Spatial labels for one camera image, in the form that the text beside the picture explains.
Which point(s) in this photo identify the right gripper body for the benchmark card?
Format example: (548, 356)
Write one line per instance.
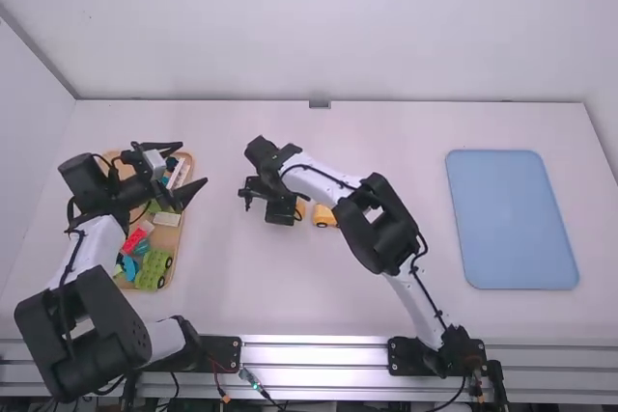
(280, 211)

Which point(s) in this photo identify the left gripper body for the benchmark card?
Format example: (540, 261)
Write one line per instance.
(140, 188)

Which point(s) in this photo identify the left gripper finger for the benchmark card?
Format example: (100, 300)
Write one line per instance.
(159, 146)
(186, 195)

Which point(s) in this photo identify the yellow toy car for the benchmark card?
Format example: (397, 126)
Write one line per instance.
(322, 216)

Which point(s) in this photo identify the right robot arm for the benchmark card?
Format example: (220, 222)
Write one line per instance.
(386, 228)

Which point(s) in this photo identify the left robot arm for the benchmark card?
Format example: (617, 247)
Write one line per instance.
(96, 248)

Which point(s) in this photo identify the small green toy brick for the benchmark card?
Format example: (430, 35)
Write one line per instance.
(154, 206)

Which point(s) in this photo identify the long white toy brick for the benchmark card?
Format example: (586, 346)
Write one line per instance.
(179, 171)

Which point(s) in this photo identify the tan tray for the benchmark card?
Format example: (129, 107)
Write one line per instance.
(171, 243)

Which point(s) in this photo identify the red toy brick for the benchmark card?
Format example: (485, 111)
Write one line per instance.
(135, 240)

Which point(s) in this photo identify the cyan toy brick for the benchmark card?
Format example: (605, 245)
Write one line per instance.
(128, 267)

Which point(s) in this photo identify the green wheeled toy brick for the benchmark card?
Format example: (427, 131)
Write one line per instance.
(154, 269)

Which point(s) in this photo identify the silver rails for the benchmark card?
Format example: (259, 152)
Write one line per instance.
(314, 359)

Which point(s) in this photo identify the small green circuit board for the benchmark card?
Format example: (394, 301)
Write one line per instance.
(252, 379)

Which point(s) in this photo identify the blue mat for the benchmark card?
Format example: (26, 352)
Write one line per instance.
(512, 219)

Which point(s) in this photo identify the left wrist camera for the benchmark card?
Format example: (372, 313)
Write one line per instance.
(154, 163)

